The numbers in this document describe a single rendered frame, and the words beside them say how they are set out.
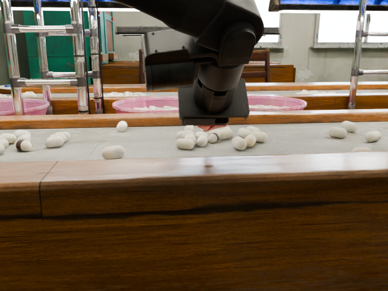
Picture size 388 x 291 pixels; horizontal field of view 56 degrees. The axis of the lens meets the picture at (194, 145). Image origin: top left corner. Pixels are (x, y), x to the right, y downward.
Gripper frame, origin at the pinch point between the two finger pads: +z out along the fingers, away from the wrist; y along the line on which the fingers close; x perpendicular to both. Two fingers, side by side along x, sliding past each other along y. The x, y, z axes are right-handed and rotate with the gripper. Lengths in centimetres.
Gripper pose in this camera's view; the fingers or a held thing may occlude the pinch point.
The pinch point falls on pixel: (205, 125)
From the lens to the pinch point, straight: 62.0
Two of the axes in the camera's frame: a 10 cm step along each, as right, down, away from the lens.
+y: -9.9, 0.2, -1.0
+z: -0.9, 4.2, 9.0
